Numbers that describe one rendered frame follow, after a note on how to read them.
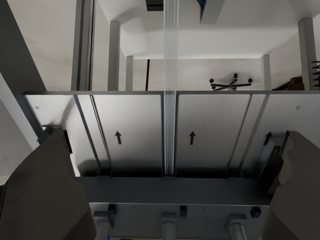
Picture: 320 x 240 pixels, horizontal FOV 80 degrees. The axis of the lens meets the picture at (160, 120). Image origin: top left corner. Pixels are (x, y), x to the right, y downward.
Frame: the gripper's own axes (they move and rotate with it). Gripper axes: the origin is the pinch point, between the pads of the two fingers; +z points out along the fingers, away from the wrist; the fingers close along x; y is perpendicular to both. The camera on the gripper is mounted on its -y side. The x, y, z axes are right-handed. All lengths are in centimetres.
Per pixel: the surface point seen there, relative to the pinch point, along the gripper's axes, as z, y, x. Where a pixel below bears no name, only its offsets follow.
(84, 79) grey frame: 36.7, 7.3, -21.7
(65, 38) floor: 194, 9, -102
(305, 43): 58, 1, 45
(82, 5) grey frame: 49, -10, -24
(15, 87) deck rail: 11.0, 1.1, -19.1
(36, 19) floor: 170, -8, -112
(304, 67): 55, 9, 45
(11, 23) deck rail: 14.1, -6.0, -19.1
